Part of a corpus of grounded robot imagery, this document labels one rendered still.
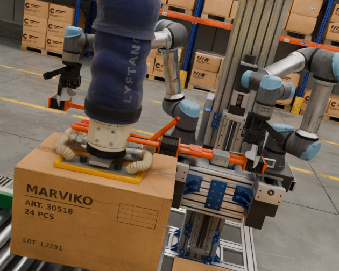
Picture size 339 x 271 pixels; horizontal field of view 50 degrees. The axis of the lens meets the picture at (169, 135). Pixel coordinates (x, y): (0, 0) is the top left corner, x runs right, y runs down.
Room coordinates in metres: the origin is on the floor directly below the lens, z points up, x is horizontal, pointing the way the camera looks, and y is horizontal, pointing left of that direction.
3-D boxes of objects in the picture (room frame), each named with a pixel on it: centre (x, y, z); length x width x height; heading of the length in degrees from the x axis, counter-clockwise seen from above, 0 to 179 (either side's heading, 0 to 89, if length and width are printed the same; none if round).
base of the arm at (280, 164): (1.85, -0.57, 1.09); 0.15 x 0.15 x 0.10
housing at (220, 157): (1.38, -0.22, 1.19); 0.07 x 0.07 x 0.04; 0
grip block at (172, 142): (1.38, -0.01, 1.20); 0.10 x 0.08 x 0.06; 0
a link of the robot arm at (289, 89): (1.48, -0.39, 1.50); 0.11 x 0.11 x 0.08; 48
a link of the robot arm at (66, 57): (1.64, 0.52, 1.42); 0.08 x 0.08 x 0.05
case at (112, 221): (1.38, 0.24, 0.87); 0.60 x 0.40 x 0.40; 90
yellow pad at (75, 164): (1.29, 0.24, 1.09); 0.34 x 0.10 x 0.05; 90
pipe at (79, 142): (1.38, 0.24, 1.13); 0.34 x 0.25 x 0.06; 90
